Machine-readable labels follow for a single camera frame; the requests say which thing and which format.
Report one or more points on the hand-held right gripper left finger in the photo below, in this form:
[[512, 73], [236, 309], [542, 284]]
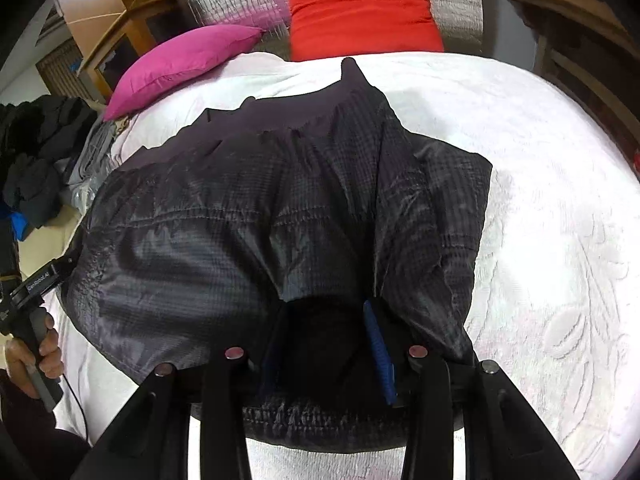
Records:
[[267, 357]]

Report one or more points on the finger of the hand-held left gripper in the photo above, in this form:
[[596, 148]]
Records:
[[67, 265]]

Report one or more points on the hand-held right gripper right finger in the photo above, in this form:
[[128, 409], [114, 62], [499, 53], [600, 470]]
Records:
[[380, 360]]

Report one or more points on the black padded jacket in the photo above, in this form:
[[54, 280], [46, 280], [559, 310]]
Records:
[[250, 210]]

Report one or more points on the person's left forearm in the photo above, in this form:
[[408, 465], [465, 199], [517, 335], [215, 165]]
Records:
[[30, 435]]

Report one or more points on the person's left hand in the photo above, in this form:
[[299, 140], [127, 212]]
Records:
[[50, 355]]

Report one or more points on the bright blue jacket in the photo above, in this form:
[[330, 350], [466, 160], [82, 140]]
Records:
[[19, 225]]

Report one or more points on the clear plastic wrapper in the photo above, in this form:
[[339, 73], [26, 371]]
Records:
[[82, 195]]

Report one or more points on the grey folded cloth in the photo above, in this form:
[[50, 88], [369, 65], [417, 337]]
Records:
[[95, 155]]

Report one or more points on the pile of dark coats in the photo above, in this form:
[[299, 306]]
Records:
[[40, 125]]

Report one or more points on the gold patterned cloth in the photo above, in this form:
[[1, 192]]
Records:
[[122, 124]]

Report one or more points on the white textured bedspread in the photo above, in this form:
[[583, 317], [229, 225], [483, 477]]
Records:
[[550, 210]]

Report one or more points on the magenta pillow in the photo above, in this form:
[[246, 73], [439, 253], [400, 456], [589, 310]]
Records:
[[175, 65]]

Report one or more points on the wooden cabinet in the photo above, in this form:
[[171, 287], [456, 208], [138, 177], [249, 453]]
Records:
[[125, 15]]

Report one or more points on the rough wooden table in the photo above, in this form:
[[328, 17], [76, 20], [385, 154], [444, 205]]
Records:
[[575, 75]]

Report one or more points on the red pillow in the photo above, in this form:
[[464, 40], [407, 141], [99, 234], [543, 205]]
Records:
[[360, 10]]

